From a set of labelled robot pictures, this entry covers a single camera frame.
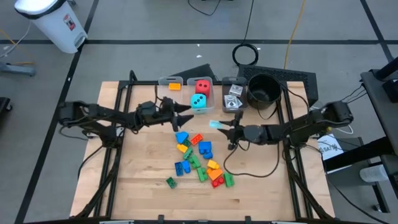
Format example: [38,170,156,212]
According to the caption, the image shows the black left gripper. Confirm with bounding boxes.
[155,96,195,133]

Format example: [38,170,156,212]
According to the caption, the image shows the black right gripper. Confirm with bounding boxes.
[216,110,250,151]

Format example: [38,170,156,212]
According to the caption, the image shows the teal foam die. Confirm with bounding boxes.
[190,93,207,110]

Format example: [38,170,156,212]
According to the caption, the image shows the blue rounded toy block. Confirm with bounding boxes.
[175,131,190,145]

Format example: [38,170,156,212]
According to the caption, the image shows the clear packet with dark emblem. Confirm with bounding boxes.
[226,95,244,110]

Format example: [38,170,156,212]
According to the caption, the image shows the red-orange small brick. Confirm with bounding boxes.
[190,133,204,146]

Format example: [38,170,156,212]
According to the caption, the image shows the large blue toy block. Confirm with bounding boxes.
[198,141,214,160]

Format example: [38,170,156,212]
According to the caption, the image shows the red foam die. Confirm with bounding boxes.
[195,79,211,98]

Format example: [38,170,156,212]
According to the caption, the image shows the shiny clear card packet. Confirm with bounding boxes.
[228,83,244,97]

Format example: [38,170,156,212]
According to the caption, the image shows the long dark green brick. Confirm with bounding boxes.
[182,146,194,161]

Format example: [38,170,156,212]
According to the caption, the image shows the orange sloped toy block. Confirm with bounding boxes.
[206,168,224,182]

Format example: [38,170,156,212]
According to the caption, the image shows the light green two-stud block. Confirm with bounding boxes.
[196,167,208,183]
[223,172,235,188]
[188,154,202,170]

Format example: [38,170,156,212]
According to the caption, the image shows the red stepped toy block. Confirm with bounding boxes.
[211,175,226,189]

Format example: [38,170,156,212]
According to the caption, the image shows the clear plastic container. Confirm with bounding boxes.
[157,76,184,110]
[187,77,215,115]

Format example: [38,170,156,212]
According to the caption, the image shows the smoky dark plastic container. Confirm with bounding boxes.
[221,76,249,114]

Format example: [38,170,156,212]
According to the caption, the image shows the black wedge panel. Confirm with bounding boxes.
[170,63,219,82]

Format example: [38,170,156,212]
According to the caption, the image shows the black round pot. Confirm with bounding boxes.
[247,73,283,110]

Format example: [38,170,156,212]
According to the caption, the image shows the black perforated case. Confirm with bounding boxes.
[237,64,319,107]

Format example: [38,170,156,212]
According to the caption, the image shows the printed paper sheet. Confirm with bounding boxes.
[316,133,345,161]

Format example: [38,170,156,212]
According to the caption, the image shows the grey cylinder cushion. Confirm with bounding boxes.
[359,164,390,184]

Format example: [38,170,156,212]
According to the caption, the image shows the dark grey side table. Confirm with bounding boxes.
[359,57,398,147]

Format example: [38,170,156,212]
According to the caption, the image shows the white pedal trash bin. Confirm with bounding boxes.
[14,0,88,54]

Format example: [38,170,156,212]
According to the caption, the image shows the black boxy device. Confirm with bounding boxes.
[371,57,398,103]

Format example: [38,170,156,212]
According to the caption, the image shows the black aluminium table frame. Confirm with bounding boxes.
[72,70,335,224]

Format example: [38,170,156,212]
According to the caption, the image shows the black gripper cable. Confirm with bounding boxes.
[223,141,281,179]

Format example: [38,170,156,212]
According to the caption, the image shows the black coiled cable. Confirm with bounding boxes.
[231,0,260,67]

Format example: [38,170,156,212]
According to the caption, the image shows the black looped floor cable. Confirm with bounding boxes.
[187,0,222,17]

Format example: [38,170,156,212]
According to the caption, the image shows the yellow cable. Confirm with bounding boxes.
[283,0,308,70]

